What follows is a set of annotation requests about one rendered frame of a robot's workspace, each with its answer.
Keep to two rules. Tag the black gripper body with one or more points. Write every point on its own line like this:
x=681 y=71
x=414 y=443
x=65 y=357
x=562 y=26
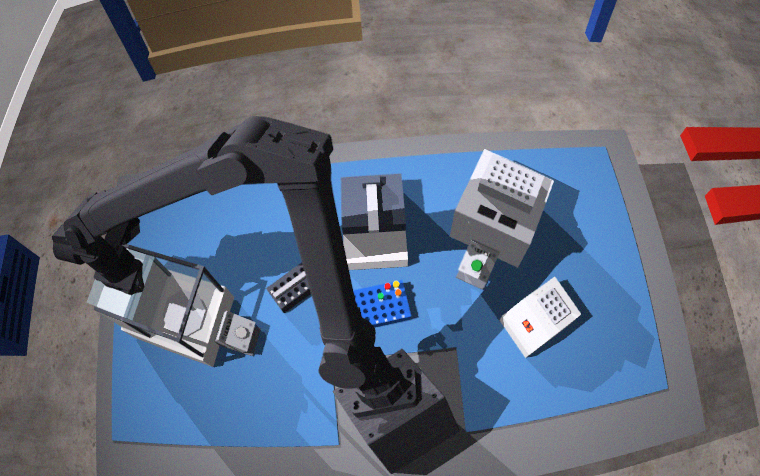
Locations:
x=119 y=279

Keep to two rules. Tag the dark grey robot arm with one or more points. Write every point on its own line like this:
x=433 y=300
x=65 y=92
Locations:
x=259 y=151

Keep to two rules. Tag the blue tube rack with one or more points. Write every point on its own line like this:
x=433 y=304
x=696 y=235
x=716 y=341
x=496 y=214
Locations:
x=391 y=313

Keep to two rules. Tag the blue bench mat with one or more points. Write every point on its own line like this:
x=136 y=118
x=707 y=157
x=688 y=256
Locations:
x=276 y=398

